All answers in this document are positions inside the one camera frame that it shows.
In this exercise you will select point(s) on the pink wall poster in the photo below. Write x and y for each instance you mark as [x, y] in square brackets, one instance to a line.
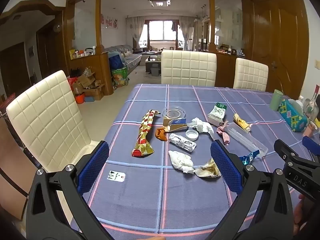
[109, 22]

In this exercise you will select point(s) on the ceiling lamp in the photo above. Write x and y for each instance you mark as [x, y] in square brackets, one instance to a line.
[159, 1]

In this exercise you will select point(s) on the silver foil wrapper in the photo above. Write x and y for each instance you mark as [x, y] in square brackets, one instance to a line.
[181, 142]

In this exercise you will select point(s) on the colourful shopping bag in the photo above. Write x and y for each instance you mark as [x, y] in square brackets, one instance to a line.
[120, 77]

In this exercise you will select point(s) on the wooden partition cabinet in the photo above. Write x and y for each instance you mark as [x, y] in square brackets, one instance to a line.
[100, 65]

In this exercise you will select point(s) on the window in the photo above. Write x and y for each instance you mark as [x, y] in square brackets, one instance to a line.
[162, 30]

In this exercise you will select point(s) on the purple plaid tablecloth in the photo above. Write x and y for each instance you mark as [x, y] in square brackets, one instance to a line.
[150, 200]

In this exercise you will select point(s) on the pink checked wrapper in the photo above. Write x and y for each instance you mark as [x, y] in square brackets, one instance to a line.
[225, 136]

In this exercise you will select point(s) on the white bottle cap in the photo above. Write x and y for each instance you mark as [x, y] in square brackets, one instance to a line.
[192, 135]

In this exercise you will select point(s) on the blue bag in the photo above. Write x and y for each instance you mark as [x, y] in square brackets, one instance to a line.
[116, 61]

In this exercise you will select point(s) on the pile of cardboard boxes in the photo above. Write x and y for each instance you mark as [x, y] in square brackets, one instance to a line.
[90, 86]

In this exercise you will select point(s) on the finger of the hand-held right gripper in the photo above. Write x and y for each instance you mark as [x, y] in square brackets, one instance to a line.
[312, 145]
[292, 165]

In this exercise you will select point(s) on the torn blue white cardboard box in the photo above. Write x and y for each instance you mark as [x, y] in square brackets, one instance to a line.
[172, 124]

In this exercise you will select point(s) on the blue foil wrapper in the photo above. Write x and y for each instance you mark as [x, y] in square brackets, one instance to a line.
[248, 158]

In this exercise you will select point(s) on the orange wrapper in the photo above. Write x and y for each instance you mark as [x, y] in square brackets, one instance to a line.
[161, 135]

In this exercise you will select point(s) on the grey sofa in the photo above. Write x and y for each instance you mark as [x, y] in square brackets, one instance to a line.
[131, 57]

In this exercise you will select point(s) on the red bag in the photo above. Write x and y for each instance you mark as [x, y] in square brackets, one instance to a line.
[72, 83]

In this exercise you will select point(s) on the cream quilted dining chair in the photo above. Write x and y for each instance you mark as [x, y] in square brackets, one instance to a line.
[250, 75]
[188, 67]
[50, 120]

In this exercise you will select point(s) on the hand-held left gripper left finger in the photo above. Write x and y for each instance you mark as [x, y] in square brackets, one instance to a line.
[92, 166]

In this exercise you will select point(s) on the green cup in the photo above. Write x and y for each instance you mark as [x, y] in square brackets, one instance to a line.
[276, 101]

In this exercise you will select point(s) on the white paper tag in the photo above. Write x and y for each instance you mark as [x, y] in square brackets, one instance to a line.
[116, 175]

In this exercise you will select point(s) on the orange bucket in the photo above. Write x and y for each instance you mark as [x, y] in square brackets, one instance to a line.
[80, 98]

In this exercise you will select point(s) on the grey waste bin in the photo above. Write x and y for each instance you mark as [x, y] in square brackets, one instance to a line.
[155, 70]

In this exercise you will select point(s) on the small white crumpled tissue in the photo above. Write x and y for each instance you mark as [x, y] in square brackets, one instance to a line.
[203, 127]

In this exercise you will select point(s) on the green white packet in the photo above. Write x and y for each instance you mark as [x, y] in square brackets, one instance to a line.
[217, 115]

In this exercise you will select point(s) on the small blue box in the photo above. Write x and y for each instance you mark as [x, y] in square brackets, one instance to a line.
[90, 98]

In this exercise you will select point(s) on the clear plastic toothbrush case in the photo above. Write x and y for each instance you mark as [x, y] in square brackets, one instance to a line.
[247, 140]

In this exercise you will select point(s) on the clear glass bottle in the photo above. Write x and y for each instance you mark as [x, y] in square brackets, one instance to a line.
[311, 108]

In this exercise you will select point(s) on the clear glass dish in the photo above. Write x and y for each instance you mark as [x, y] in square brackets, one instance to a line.
[173, 112]

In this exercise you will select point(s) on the wooden door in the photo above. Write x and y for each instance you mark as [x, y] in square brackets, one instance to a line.
[280, 42]

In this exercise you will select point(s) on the patterned curtain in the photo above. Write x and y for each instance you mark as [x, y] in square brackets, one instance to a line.
[135, 30]
[186, 30]

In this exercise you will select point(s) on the pink container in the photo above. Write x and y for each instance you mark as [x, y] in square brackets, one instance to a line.
[312, 129]

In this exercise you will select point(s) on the gold foil wrapper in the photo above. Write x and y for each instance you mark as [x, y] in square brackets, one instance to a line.
[206, 171]

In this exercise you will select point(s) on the person's right hand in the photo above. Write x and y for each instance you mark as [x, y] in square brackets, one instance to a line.
[300, 212]

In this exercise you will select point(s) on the beaded tissue box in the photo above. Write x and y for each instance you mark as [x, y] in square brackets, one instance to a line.
[291, 115]

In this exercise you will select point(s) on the dark coffee table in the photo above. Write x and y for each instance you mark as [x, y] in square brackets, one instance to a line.
[152, 60]

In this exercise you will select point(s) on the large white tissue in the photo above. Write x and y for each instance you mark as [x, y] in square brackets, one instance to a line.
[181, 161]

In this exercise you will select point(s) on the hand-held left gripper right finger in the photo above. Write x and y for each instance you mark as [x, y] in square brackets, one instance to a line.
[226, 166]

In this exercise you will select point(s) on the red yellow patterned snack wrapper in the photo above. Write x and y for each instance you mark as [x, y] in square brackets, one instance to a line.
[143, 135]

